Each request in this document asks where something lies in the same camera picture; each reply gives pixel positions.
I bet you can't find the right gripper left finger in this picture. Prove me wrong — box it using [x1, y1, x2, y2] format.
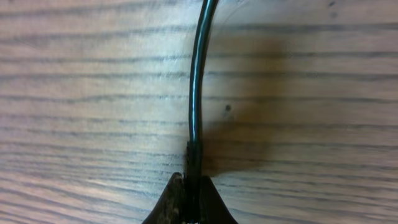
[142, 172, 186, 224]

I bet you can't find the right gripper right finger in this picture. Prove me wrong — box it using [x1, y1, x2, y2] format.
[200, 176, 238, 224]

